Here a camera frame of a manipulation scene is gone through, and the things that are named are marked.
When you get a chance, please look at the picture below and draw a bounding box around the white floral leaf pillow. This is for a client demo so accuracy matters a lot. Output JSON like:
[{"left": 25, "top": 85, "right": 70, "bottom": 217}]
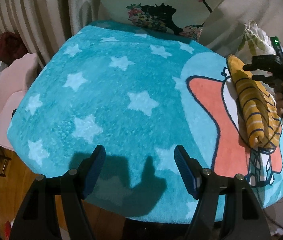
[{"left": 235, "top": 21, "right": 283, "bottom": 63}]

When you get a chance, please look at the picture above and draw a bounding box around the dark red plush item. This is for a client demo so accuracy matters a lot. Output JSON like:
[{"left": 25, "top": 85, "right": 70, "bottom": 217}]
[{"left": 0, "top": 32, "right": 28, "bottom": 66}]

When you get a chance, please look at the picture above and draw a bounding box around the teal star pattern blanket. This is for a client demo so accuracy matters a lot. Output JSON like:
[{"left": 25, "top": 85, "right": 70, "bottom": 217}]
[{"left": 7, "top": 22, "right": 283, "bottom": 223}]

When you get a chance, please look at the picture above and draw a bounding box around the orange striped knit sweater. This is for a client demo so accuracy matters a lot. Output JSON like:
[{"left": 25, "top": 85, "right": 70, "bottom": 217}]
[{"left": 227, "top": 55, "right": 282, "bottom": 150}]

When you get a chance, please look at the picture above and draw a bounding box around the striped beige curtain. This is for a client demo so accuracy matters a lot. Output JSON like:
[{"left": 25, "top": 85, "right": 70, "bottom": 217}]
[{"left": 0, "top": 0, "right": 100, "bottom": 66}]

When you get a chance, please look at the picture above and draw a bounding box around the white cushion with black silhouette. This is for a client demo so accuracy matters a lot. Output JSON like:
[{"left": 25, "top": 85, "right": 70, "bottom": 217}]
[{"left": 101, "top": 0, "right": 222, "bottom": 41}]

